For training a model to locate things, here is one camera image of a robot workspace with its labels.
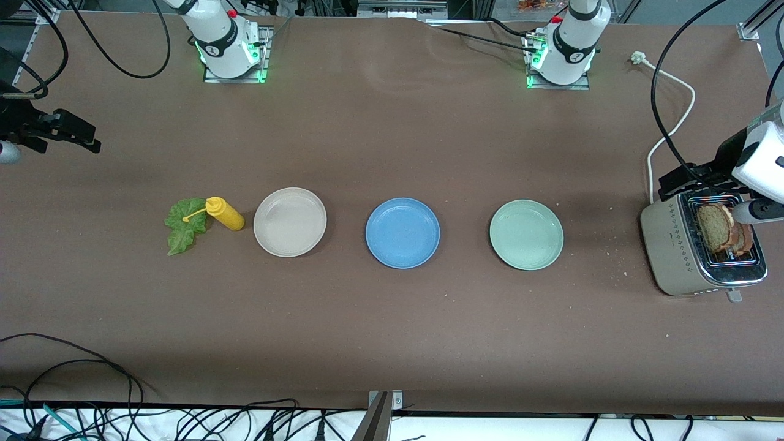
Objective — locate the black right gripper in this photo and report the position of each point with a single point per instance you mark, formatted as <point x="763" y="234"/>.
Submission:
<point x="15" y="118"/>

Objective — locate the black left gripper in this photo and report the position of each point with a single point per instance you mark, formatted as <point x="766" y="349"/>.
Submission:
<point x="724" y="155"/>

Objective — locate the brown bread slice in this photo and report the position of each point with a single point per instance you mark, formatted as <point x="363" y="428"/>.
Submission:
<point x="744" y="239"/>
<point x="710" y="229"/>

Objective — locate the green lettuce leaf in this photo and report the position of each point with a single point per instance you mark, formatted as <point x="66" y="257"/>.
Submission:
<point x="180" y="229"/>

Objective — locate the yellow mustard squeeze bottle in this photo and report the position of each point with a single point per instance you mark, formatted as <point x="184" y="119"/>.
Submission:
<point x="225" y="215"/>

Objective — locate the green round plate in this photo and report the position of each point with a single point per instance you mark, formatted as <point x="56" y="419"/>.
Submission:
<point x="527" y="234"/>

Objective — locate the beige round plate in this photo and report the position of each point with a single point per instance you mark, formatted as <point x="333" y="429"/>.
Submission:
<point x="290" y="222"/>

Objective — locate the blue round plate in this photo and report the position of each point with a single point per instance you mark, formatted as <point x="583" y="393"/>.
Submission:
<point x="402" y="233"/>

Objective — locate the silver beige toaster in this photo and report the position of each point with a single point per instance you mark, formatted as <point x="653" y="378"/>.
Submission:
<point x="664" y="245"/>

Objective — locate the orange object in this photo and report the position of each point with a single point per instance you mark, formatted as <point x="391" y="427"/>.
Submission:
<point x="536" y="5"/>

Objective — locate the brown table cover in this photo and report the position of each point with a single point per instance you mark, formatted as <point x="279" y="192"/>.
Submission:
<point x="392" y="153"/>

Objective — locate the aluminium frame profile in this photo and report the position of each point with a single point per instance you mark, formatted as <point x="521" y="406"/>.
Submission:
<point x="27" y="55"/>
<point x="750" y="27"/>

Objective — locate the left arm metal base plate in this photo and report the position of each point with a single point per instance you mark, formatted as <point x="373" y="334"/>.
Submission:
<point x="560" y="87"/>

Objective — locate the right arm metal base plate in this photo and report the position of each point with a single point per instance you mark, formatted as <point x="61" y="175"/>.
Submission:
<point x="265" y="55"/>

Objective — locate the grey metal bracket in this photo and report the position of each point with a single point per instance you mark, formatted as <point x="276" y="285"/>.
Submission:
<point x="380" y="416"/>

